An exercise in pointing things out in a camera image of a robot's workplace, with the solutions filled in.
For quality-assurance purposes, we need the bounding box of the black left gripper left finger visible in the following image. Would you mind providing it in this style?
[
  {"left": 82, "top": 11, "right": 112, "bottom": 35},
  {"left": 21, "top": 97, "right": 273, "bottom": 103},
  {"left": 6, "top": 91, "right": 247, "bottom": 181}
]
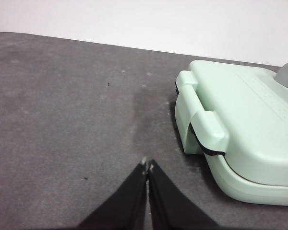
[{"left": 76, "top": 157, "right": 149, "bottom": 230}]

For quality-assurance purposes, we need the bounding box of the mint green breakfast machine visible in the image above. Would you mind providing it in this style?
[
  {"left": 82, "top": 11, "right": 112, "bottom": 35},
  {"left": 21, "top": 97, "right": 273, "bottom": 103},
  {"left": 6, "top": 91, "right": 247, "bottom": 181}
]
[{"left": 174, "top": 59, "right": 288, "bottom": 207}]

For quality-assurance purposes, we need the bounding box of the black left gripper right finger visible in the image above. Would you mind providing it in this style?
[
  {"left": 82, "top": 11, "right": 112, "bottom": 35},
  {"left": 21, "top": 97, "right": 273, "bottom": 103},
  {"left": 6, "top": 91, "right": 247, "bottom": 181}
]
[{"left": 147, "top": 159, "right": 219, "bottom": 230}]

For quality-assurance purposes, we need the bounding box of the silver griddle lid handle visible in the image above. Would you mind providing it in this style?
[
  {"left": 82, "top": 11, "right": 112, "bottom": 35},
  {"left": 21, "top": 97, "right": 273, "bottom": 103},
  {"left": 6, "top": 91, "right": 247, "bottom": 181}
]
[{"left": 275, "top": 61, "right": 288, "bottom": 90}]

